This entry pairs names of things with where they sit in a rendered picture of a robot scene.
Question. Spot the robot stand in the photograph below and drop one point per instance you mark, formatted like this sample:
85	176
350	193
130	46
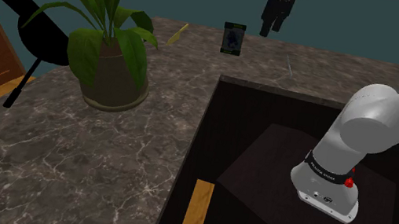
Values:
267	213

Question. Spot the dark box with green edge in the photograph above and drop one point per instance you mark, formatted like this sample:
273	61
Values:
233	38

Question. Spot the yellow spatula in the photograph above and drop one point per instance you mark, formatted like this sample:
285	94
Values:
174	39

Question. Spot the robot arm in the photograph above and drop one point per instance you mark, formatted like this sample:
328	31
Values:
348	154

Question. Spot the green plant in brown pot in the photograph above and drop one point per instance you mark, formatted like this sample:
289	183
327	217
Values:
114	81

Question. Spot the black chair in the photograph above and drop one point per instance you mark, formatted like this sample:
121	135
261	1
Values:
41	38

